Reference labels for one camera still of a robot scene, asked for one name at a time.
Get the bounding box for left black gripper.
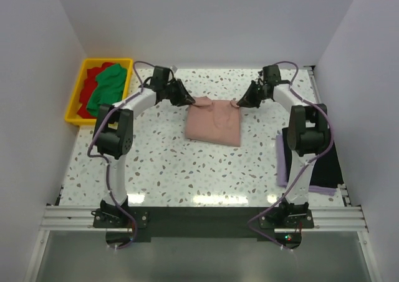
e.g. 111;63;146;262
163;79;195;107

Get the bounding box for pink t shirt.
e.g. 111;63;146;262
185;97;241;147

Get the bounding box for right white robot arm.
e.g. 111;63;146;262
238;62;334;228

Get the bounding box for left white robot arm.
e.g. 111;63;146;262
87;66;195;227

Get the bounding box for green t shirt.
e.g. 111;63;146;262
86;64;127;117

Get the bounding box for lavender folded t shirt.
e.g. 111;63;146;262
275;134;336;196

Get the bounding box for red t shirt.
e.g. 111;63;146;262
77;62;113;119

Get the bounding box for black folded t shirt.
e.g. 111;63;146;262
281;128;344;189

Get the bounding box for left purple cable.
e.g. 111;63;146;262
87;60;156;249

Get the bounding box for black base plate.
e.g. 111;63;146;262
91;207;315;248

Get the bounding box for aluminium frame rail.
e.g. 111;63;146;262
38;185;97;231

